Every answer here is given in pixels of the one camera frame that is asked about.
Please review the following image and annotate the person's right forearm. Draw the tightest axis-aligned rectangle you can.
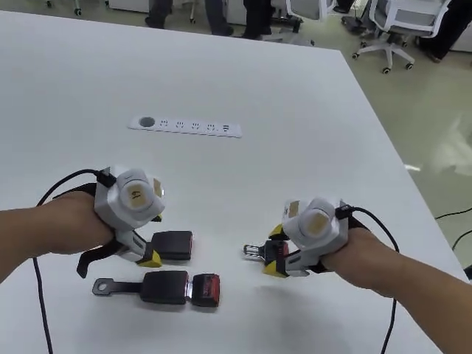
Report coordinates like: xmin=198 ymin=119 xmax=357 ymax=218
xmin=341 ymin=237 xmax=472 ymax=354

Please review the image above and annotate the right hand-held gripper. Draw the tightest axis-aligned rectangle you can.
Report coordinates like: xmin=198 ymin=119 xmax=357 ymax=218
xmin=263 ymin=196 xmax=350 ymax=279

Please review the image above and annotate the person's left forearm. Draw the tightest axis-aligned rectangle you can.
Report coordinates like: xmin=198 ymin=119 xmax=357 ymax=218
xmin=0 ymin=201 xmax=71 ymax=285

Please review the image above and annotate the black buckle with eyelet strap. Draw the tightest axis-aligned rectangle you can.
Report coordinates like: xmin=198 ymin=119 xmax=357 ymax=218
xmin=91 ymin=270 xmax=192 ymax=306

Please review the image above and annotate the white mesh office chair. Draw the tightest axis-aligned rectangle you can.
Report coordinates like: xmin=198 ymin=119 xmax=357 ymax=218
xmin=351 ymin=0 xmax=454 ymax=75

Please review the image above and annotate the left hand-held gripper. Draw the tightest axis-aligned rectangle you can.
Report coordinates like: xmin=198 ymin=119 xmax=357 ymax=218
xmin=94 ymin=165 xmax=166 ymax=268

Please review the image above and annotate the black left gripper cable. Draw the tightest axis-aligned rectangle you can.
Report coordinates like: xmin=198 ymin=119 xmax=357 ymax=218
xmin=32 ymin=168 xmax=118 ymax=354

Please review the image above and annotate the person's right hand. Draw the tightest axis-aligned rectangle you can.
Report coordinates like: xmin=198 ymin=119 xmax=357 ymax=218
xmin=318 ymin=216 xmax=378 ymax=276

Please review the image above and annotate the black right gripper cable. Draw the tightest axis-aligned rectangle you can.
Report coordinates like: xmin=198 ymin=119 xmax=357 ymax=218
xmin=335 ymin=205 xmax=401 ymax=354

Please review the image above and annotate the black seat belt buckle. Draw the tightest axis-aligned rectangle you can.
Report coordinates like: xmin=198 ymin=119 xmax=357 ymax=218
xmin=150 ymin=230 xmax=194 ymax=262

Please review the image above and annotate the person's left hand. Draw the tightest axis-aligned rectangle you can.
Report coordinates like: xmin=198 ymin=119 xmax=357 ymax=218
xmin=53 ymin=182 xmax=121 ymax=280

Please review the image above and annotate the white chair base with casters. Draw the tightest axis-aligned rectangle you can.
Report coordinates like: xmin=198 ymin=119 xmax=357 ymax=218
xmin=44 ymin=0 xmax=111 ymax=16

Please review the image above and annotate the white power strip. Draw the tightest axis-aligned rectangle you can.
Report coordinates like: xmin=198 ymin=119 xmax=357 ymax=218
xmin=127 ymin=114 xmax=243 ymax=139

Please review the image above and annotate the black floor cable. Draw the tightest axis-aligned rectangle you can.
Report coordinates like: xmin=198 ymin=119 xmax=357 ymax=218
xmin=434 ymin=206 xmax=472 ymax=249

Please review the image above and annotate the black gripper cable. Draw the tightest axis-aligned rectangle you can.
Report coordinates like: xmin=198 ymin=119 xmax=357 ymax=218
xmin=32 ymin=168 xmax=118 ymax=354
xmin=335 ymin=205 xmax=401 ymax=354

